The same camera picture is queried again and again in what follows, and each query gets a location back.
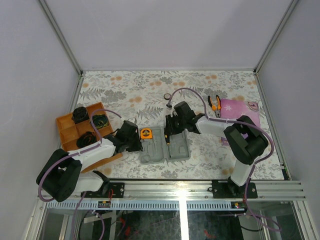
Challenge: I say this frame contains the orange wooden divided tray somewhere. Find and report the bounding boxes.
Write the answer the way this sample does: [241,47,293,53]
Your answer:
[55,101,124,173]

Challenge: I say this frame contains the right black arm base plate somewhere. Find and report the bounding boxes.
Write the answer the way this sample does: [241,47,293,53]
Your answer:
[211,179,258,199]

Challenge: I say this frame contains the black orange rolled belt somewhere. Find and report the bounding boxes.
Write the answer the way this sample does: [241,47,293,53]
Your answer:
[76,131,97,149]

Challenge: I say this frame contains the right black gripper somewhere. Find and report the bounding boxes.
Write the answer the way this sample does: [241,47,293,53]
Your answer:
[164,114,187,137]

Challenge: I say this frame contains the grey plastic tool case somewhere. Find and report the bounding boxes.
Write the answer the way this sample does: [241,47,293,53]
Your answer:
[139,126,191,165]

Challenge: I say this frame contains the aluminium front rail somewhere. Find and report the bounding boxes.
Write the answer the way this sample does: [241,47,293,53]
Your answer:
[37,179,307,201]

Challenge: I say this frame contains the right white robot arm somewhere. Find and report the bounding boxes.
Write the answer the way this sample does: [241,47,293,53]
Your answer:
[164,101,271,198]

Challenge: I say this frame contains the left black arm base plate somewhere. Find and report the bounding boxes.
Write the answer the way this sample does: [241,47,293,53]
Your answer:
[100,182,125,199]

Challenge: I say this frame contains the orange tape measure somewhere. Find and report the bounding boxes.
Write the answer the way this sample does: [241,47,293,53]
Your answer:
[140,127,153,140]

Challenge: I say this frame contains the purple folded cloth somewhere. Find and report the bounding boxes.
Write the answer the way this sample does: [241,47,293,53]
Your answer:
[219,98,262,146]

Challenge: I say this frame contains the small black tape roll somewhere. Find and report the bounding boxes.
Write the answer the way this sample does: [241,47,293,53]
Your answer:
[163,93,171,101]

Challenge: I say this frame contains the orange black pliers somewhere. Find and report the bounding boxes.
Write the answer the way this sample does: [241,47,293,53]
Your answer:
[207,95,222,118]

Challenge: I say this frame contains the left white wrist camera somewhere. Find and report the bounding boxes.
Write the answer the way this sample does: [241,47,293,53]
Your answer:
[122,117,138,124]

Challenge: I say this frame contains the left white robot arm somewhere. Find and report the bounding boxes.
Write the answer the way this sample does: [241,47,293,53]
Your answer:
[36,120,143,202]

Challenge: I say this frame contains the yellow black screwdriver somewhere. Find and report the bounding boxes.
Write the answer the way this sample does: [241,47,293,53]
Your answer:
[164,134,171,157]

